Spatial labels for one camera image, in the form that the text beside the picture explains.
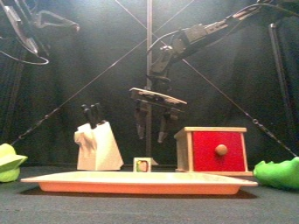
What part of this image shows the toy sushi roll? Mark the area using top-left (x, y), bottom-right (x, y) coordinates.
top-left (134, 157), bottom-right (155, 173)

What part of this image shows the light wooden drawer box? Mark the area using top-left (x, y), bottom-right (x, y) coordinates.
top-left (172, 126), bottom-right (255, 177)

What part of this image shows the white knife block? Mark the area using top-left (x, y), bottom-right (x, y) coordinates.
top-left (74, 121), bottom-right (126, 172)

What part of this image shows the red drawer with wooden knob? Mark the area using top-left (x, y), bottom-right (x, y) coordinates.
top-left (191, 130), bottom-right (247, 172)

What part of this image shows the vertical metal pole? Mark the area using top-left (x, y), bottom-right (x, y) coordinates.
top-left (144, 0), bottom-right (155, 159)

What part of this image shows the pink rectangular tray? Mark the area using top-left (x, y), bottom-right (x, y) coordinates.
top-left (20, 170), bottom-right (259, 196)

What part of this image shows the green toy lettuce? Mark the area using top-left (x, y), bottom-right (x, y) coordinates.
top-left (253, 156), bottom-right (299, 193)

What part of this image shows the lime green toy vegetable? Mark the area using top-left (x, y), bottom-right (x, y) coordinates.
top-left (0, 143), bottom-right (30, 184)

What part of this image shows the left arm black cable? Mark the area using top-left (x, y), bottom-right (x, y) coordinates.
top-left (0, 48), bottom-right (51, 67)

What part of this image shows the black handled toy knife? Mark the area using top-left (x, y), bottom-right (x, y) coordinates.
top-left (80, 103), bottom-right (96, 130)
top-left (88, 103), bottom-right (102, 126)

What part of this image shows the diagonal steel brace wire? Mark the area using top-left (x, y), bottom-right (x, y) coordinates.
top-left (11, 0), bottom-right (196, 146)
top-left (114, 0), bottom-right (299, 158)

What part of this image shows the dark frame post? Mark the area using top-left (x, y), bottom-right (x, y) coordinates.
top-left (267, 22), bottom-right (295, 148)

